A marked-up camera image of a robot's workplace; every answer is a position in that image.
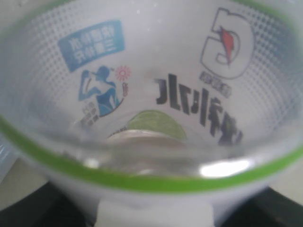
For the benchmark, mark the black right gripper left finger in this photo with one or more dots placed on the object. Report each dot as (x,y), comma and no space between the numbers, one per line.
(47,206)

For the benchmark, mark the clear plastic drink bottle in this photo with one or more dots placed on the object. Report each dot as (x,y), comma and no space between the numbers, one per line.
(153,101)

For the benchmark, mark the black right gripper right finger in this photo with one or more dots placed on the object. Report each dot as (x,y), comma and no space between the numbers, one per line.
(267,209)

